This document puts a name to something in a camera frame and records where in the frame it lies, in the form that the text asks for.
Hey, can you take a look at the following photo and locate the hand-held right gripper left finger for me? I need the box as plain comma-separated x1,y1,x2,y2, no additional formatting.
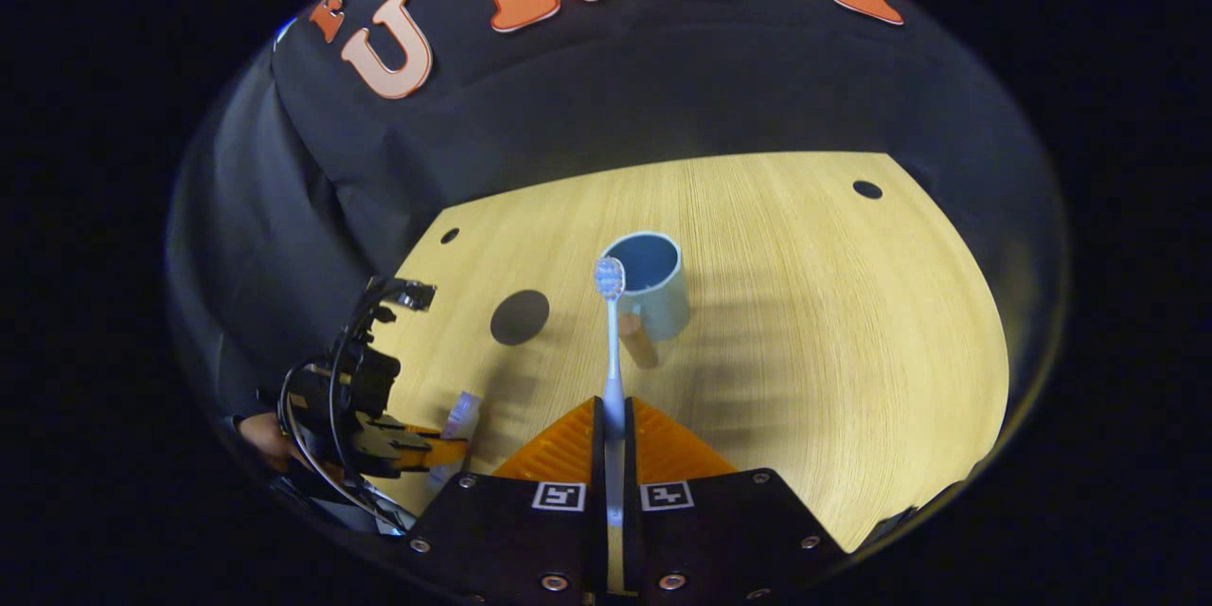
402,396,609,606

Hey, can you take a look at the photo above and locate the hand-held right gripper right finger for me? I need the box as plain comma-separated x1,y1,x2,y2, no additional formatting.
621,396,846,605

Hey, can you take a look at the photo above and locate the white toothpaste tube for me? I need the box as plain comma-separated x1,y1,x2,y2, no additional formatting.
428,390,485,495

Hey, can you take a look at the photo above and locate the light blue toothbrush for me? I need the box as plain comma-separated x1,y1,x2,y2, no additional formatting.
593,256,628,527

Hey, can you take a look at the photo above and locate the dark round coaster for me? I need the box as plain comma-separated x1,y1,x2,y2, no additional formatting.
490,289,551,347

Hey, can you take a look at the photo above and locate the light blue cup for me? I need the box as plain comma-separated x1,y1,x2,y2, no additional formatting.
600,231,693,370

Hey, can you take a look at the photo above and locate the wooden desktop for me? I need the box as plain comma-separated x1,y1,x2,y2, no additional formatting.
371,151,1011,558

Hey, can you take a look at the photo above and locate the black backdrop cloth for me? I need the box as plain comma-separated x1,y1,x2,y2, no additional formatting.
166,0,1073,550

